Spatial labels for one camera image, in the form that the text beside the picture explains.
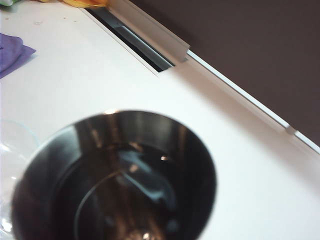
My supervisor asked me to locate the gold double-cone jigger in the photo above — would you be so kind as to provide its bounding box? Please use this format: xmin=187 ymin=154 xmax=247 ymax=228
xmin=11 ymin=109 xmax=217 ymax=240

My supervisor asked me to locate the clear wine glass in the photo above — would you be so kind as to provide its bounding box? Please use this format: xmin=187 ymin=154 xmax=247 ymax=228
xmin=0 ymin=119 xmax=42 ymax=235

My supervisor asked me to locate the wide brown desk partition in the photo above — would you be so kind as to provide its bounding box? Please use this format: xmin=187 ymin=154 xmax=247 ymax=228
xmin=129 ymin=0 xmax=320 ymax=148

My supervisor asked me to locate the orange yellow object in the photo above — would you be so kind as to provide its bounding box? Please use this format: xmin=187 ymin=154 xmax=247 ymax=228
xmin=61 ymin=0 xmax=110 ymax=8

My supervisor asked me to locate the purple cloth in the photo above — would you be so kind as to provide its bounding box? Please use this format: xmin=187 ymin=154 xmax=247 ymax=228
xmin=0 ymin=33 xmax=37 ymax=80

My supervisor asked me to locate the beige cable tray lid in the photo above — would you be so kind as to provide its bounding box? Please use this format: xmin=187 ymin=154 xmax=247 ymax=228
xmin=107 ymin=0 xmax=191 ymax=63

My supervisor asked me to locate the white partition support post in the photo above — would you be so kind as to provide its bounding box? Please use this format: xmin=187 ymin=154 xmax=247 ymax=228
xmin=284 ymin=124 xmax=298 ymax=136

